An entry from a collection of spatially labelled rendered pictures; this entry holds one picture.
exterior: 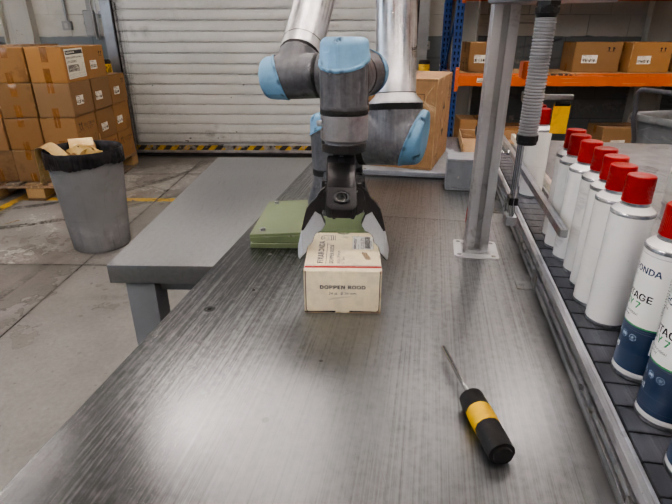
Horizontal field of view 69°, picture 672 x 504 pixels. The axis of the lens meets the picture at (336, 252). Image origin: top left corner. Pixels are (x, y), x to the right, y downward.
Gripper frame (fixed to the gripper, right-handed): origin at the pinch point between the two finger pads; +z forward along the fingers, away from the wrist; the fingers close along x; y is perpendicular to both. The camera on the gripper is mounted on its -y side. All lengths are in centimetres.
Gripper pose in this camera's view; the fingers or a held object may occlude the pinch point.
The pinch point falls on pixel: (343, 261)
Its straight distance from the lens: 84.1
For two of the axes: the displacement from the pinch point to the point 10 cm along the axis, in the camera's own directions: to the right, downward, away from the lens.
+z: 0.0, 9.2, 3.9
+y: 0.2, -3.9, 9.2
